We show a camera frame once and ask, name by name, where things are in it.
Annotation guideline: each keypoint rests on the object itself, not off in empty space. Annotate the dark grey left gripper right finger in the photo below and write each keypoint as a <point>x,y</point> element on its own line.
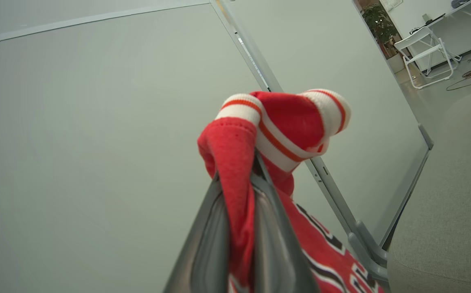
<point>276,252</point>

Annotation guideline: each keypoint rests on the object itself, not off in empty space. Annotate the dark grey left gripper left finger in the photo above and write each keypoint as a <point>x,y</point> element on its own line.
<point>213,244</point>

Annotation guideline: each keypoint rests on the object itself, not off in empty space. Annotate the red white-striped jersey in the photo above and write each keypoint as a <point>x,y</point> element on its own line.
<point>292,118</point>

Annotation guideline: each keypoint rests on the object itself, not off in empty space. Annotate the wide grey partition panel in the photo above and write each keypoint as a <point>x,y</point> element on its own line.
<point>76,142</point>

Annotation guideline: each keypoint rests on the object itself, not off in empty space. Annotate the green potted plant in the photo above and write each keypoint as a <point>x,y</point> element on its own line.
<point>380,24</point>

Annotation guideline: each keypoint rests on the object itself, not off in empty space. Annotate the white folding chair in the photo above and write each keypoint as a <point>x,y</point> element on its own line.
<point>412,38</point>

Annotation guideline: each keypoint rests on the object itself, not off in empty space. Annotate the white wall poster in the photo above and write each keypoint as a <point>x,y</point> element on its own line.
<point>392,4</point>

